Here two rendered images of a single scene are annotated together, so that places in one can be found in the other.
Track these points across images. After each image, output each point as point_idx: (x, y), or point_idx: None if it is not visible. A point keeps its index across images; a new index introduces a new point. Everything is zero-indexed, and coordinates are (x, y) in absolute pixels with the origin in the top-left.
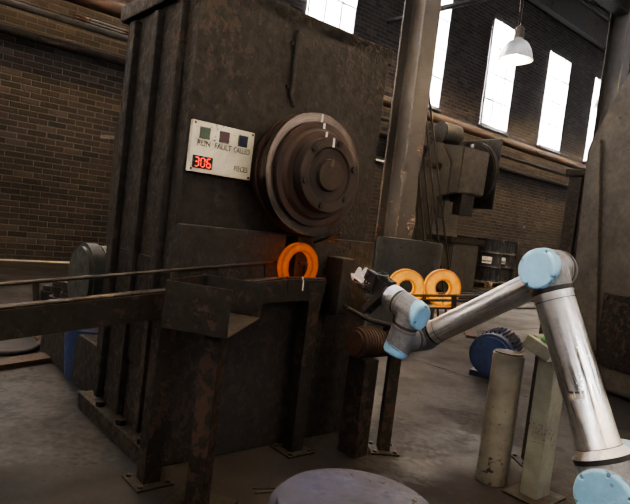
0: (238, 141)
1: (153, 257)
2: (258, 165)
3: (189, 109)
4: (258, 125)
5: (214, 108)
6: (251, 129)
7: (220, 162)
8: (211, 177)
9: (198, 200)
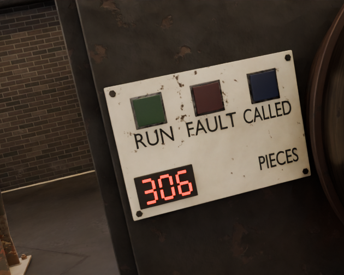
0: (250, 91)
1: None
2: (323, 147)
3: (92, 64)
4: (297, 22)
5: (159, 32)
6: (280, 41)
7: (217, 165)
8: (207, 204)
9: (191, 270)
